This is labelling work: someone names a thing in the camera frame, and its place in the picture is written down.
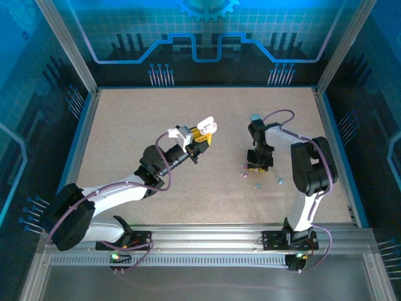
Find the aluminium frame post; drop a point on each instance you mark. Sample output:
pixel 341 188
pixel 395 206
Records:
pixel 344 47
pixel 67 47

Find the aluminium front rail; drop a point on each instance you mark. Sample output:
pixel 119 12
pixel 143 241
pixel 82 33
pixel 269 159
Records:
pixel 203 235

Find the aluminium table side rail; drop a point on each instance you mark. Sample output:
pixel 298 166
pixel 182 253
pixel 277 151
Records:
pixel 326 125
pixel 77 150

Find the blue earbud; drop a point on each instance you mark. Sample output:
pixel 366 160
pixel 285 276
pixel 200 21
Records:
pixel 280 180
pixel 257 186

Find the grey metal front panel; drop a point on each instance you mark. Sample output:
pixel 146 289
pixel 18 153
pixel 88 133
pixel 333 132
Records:
pixel 203 282

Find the black controller board with LED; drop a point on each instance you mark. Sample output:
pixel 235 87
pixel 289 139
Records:
pixel 296 262
pixel 120 259

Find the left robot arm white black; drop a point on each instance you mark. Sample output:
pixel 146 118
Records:
pixel 116 192

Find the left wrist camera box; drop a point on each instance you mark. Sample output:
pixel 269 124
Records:
pixel 185 136

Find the white earbud charging case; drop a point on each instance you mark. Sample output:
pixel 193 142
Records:
pixel 209 126

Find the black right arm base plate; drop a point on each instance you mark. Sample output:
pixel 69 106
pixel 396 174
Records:
pixel 272 239

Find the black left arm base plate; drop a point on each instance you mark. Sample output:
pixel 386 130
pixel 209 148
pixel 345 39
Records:
pixel 141 239

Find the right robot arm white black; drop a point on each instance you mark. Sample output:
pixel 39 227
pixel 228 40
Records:
pixel 300 207

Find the blue earbud charging case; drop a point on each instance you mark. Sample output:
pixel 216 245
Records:
pixel 255 116

